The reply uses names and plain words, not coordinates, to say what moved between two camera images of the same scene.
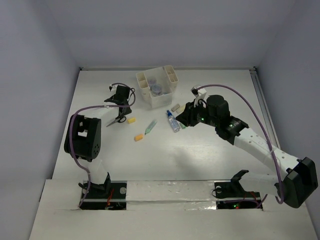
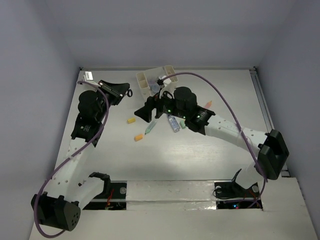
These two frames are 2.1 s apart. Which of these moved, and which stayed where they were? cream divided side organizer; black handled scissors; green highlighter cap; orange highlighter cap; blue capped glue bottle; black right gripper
Moved: black right gripper; black handled scissors
Stayed: blue capped glue bottle; orange highlighter cap; green highlighter cap; cream divided side organizer
